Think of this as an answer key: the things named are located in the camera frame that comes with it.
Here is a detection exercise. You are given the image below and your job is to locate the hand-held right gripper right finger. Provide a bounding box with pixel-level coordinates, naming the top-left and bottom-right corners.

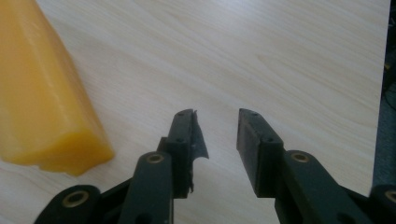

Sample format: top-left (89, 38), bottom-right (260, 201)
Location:
top-left (235, 107), bottom-right (285, 199)

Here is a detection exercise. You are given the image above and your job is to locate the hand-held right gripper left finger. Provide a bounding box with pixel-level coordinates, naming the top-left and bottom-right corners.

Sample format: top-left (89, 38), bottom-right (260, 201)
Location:
top-left (156, 108), bottom-right (210, 200)

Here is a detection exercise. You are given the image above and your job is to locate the yellow soap bar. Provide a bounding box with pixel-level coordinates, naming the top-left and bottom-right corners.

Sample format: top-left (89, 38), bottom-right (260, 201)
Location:
top-left (0, 0), bottom-right (116, 177)

